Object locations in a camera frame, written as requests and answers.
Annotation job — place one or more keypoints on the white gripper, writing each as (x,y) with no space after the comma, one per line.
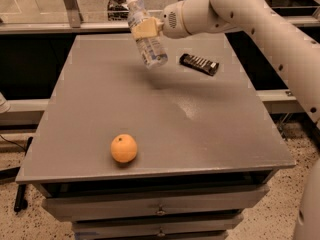
(173,21)

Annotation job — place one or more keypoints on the clear plastic water bottle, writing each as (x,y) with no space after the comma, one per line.
(151,50)

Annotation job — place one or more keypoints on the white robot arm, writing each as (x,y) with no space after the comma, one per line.
(294,56)

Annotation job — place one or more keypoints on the black snack bar wrapper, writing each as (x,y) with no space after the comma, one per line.
(199,64)

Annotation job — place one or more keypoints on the orange fruit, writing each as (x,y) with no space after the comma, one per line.
(124,148)

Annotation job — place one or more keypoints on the grey drawer cabinet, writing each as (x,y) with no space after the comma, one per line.
(192,130)

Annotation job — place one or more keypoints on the upper grey drawer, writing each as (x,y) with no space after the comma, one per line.
(156,203)

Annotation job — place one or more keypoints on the grey drawer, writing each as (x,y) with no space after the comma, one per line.
(156,203)
(158,228)

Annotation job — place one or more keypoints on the lower grey drawer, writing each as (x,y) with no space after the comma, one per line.
(158,228)

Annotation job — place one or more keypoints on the black floor stand leg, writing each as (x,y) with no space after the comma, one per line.
(20,201)

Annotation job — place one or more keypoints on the left metal railing post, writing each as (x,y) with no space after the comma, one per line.
(73,13)

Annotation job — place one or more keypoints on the horizontal metal rail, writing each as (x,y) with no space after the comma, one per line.
(111,27)

